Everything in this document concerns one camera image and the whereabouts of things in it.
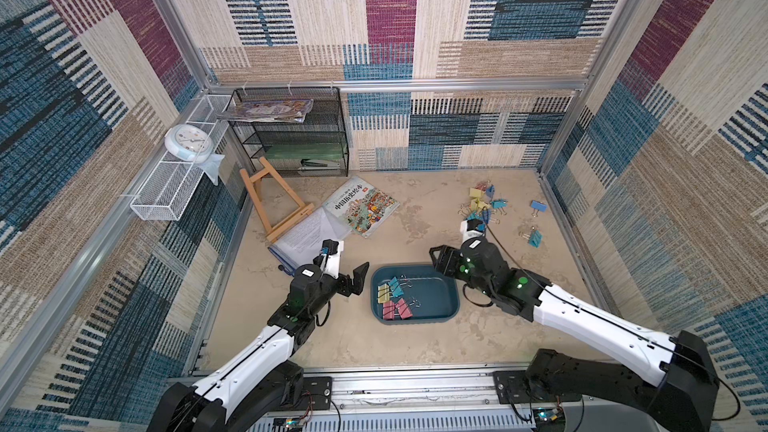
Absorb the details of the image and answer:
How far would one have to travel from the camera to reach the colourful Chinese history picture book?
3.52 ft

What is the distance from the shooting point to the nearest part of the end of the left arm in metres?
0.74

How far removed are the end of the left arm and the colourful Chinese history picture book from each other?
292 millimetres
